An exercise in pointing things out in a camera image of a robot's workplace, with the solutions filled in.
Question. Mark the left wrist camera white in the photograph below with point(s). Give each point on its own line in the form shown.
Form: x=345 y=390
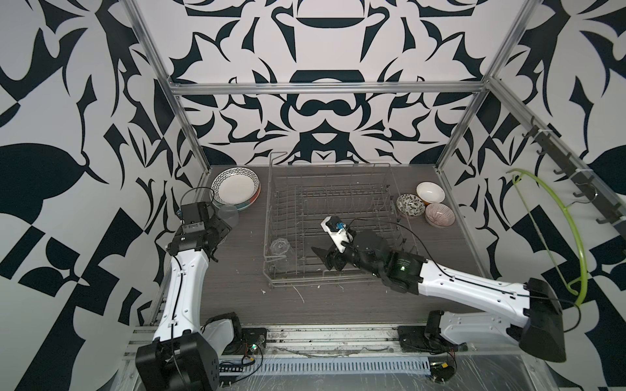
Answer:
x=192 y=228

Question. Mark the white slotted cable duct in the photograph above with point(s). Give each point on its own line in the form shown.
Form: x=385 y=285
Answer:
x=339 y=366

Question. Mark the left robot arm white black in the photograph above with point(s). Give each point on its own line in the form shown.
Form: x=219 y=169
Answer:
x=181 y=357

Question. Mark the clear faceted plastic cup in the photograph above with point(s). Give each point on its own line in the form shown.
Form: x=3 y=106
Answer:
x=283 y=256

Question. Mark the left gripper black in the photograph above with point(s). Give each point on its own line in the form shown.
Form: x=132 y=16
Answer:
x=222 y=226

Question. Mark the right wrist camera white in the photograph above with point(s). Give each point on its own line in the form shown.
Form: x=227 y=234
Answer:
x=338 y=232

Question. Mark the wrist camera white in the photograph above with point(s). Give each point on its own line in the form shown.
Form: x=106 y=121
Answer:
x=192 y=228
x=338 y=232

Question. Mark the white orange small bowl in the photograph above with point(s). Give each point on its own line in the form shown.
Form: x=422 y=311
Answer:
x=430 y=193

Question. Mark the pink ribbed bowl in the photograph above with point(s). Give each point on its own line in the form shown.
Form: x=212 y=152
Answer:
x=439 y=215

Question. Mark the teal red striped bowl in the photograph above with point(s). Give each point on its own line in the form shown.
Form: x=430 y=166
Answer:
x=243 y=205

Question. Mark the small round black device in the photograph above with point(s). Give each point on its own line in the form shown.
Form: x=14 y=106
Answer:
x=441 y=372

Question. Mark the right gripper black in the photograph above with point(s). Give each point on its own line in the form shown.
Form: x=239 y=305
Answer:
x=327 y=255

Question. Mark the zigzag rim white bowl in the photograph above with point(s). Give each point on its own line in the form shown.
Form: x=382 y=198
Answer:
x=235 y=185

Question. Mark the aluminium frame bars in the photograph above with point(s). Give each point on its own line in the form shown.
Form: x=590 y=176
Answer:
x=489 y=84

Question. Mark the frosted textured plastic cup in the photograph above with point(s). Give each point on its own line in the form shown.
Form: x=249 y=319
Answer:
x=229 y=214

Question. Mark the green plastic hanger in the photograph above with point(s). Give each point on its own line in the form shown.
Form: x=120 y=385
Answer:
x=578 y=286

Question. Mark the grey wire dish rack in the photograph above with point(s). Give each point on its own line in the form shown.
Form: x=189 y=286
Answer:
x=314 y=214

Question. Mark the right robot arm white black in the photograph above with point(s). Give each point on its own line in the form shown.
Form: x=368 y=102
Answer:
x=528 y=315

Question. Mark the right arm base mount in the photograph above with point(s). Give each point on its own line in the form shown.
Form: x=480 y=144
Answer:
x=420 y=338

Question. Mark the black wall hook rail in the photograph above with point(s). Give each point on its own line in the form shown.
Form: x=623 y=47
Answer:
x=591 y=189

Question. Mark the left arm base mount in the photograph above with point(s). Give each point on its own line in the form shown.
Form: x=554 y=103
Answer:
x=249 y=339

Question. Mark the black white patterned bowl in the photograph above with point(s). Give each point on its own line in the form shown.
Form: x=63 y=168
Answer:
x=410 y=205

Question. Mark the black usb hub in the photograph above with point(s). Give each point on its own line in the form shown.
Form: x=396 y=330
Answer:
x=231 y=369

